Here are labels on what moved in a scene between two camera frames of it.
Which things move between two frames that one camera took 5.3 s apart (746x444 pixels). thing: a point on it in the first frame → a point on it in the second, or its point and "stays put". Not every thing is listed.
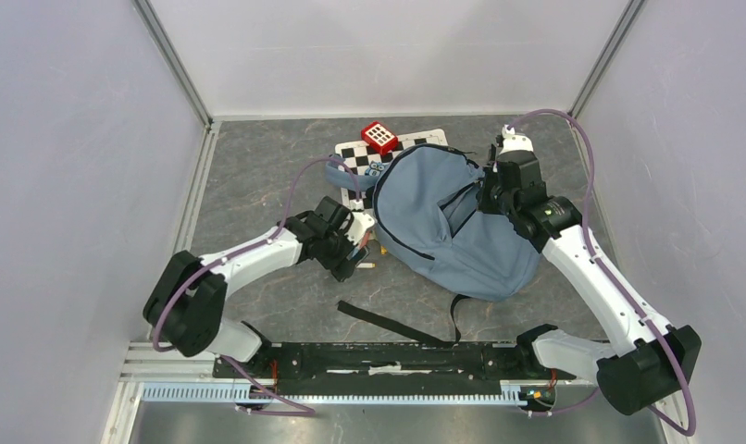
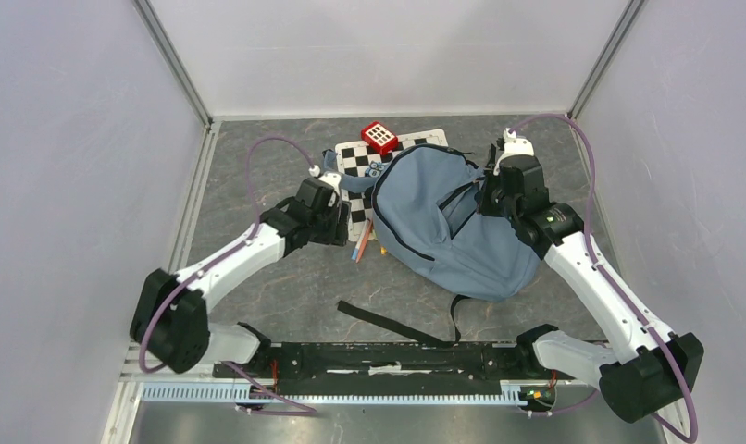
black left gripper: [341, 266] → [338, 235]
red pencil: [365, 240] stays put
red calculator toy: [380, 138] stays put
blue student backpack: [428, 219] stays put
